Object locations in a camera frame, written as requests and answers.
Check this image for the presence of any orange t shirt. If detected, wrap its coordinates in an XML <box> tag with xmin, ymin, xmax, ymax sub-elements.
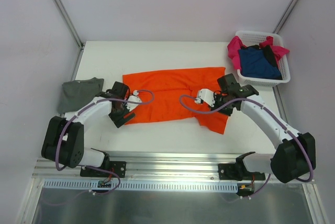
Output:
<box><xmin>122</xmin><ymin>67</ymin><xmax>228</xmax><ymax>134</ymax></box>

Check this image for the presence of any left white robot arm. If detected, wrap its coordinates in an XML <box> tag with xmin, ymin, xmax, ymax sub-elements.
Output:
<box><xmin>41</xmin><ymin>82</ymin><xmax>142</xmax><ymax>177</ymax></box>

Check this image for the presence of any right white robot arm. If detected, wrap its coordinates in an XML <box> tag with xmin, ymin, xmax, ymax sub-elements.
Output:
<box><xmin>211</xmin><ymin>74</ymin><xmax>316</xmax><ymax>183</ymax></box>

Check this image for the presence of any blue t shirt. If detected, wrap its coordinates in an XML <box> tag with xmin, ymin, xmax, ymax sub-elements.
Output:
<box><xmin>239</xmin><ymin>47</ymin><xmax>282</xmax><ymax>80</ymax></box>

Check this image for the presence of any pink t shirt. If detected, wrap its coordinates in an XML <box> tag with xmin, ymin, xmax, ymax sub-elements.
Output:
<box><xmin>227</xmin><ymin>36</ymin><xmax>289</xmax><ymax>70</ymax></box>

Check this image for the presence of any grey folded t shirt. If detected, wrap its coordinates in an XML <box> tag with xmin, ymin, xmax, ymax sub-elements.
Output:
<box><xmin>57</xmin><ymin>77</ymin><xmax>104</xmax><ymax>114</ymax></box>

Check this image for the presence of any white plastic basket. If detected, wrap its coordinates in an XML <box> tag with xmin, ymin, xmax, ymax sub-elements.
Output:
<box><xmin>235</xmin><ymin>30</ymin><xmax>291</xmax><ymax>87</ymax></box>

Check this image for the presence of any black t shirt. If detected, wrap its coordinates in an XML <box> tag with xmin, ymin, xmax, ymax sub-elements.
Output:
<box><xmin>260</xmin><ymin>46</ymin><xmax>278</xmax><ymax>68</ymax></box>

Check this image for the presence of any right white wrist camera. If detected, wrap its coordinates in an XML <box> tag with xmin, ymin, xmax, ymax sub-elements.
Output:
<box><xmin>195</xmin><ymin>88</ymin><xmax>215</xmax><ymax>107</ymax></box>

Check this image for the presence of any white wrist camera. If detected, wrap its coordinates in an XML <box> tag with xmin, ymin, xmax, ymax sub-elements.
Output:
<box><xmin>126</xmin><ymin>90</ymin><xmax>142</xmax><ymax>111</ymax></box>
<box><xmin>195</xmin><ymin>88</ymin><xmax>215</xmax><ymax>107</ymax></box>

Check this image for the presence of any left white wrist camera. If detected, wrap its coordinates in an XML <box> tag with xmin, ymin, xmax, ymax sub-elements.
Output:
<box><xmin>126</xmin><ymin>90</ymin><xmax>142</xmax><ymax>111</ymax></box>

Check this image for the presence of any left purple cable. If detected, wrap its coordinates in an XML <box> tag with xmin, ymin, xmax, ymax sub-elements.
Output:
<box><xmin>41</xmin><ymin>89</ymin><xmax>155</xmax><ymax>206</ymax></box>

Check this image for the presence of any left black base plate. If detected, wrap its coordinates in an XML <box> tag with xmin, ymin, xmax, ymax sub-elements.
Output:
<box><xmin>80</xmin><ymin>161</ymin><xmax>127</xmax><ymax>178</ymax></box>

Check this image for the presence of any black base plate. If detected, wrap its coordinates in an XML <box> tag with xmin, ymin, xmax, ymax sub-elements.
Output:
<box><xmin>80</xmin><ymin>161</ymin><xmax>127</xmax><ymax>178</ymax></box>
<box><xmin>218</xmin><ymin>163</ymin><xmax>265</xmax><ymax>181</ymax></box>

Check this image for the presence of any aluminium mounting rail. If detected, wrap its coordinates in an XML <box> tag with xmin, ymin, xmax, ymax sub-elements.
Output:
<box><xmin>31</xmin><ymin>149</ymin><xmax>314</xmax><ymax>184</ymax></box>

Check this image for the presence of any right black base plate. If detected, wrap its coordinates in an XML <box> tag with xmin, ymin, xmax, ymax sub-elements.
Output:
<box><xmin>218</xmin><ymin>163</ymin><xmax>265</xmax><ymax>181</ymax></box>

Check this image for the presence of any left aluminium corner post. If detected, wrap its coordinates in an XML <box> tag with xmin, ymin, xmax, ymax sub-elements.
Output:
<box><xmin>53</xmin><ymin>0</ymin><xmax>84</xmax><ymax>50</ymax></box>

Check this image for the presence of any aluminium corner post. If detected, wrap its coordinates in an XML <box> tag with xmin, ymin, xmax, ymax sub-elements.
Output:
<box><xmin>273</xmin><ymin>0</ymin><xmax>300</xmax><ymax>34</ymax></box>
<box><xmin>53</xmin><ymin>0</ymin><xmax>84</xmax><ymax>50</ymax></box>

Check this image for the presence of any white slotted cable duct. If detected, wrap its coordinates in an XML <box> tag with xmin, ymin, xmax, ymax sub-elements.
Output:
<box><xmin>43</xmin><ymin>179</ymin><xmax>238</xmax><ymax>193</ymax></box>

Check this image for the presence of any right aluminium corner post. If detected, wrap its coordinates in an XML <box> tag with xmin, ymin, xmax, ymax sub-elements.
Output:
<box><xmin>273</xmin><ymin>0</ymin><xmax>300</xmax><ymax>34</ymax></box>

